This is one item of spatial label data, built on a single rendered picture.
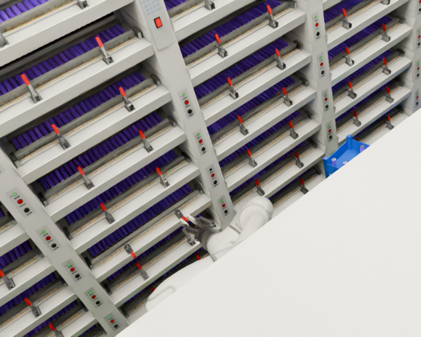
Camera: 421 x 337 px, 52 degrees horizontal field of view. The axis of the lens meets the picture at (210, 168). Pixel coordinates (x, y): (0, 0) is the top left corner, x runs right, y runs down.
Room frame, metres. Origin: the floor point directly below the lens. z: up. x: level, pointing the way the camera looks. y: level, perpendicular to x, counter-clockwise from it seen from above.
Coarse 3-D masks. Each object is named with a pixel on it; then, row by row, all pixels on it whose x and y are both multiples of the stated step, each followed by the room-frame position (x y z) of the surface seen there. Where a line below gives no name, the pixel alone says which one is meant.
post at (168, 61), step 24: (144, 24) 1.48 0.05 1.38; (168, 24) 1.51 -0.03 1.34; (168, 48) 1.50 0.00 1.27; (168, 72) 1.49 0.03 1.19; (192, 96) 1.51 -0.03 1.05; (192, 120) 1.50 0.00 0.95; (192, 144) 1.49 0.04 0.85; (216, 168) 1.51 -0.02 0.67; (216, 192) 1.50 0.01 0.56; (216, 216) 1.50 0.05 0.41
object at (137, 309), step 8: (200, 248) 1.53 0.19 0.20; (192, 256) 1.50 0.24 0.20; (200, 256) 1.50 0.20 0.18; (184, 264) 1.47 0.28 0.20; (168, 272) 1.45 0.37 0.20; (160, 280) 1.42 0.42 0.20; (144, 288) 1.41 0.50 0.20; (152, 288) 1.36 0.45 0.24; (136, 296) 1.38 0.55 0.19; (144, 296) 1.37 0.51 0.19; (128, 304) 1.35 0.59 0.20; (136, 304) 1.35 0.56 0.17; (144, 304) 1.34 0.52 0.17; (128, 312) 1.33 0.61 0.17; (136, 312) 1.32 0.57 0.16; (144, 312) 1.31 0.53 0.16; (128, 320) 1.29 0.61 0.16
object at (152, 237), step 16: (208, 192) 1.48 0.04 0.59; (192, 208) 1.46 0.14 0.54; (160, 224) 1.43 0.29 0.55; (176, 224) 1.41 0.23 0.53; (144, 240) 1.37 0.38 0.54; (80, 256) 1.34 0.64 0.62; (112, 256) 1.34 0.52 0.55; (128, 256) 1.32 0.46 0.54; (96, 272) 1.28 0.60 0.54; (112, 272) 1.29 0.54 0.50
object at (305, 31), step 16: (304, 0) 1.74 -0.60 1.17; (320, 0) 1.78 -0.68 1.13; (320, 16) 1.77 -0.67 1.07; (304, 32) 1.77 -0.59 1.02; (320, 48) 1.76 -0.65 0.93; (320, 80) 1.75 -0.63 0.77; (320, 96) 1.75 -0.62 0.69; (320, 112) 1.74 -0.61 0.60; (320, 128) 1.75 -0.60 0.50; (336, 144) 1.77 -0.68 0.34; (320, 160) 1.79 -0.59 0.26
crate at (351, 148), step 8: (344, 144) 1.54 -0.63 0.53; (352, 144) 1.54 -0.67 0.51; (360, 144) 1.51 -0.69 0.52; (368, 144) 1.47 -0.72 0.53; (336, 152) 1.51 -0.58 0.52; (344, 152) 1.53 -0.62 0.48; (352, 152) 1.52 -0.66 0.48; (328, 160) 1.45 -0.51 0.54; (336, 160) 1.50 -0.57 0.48; (344, 160) 1.48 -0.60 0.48; (328, 168) 1.44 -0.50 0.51; (336, 168) 1.40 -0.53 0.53
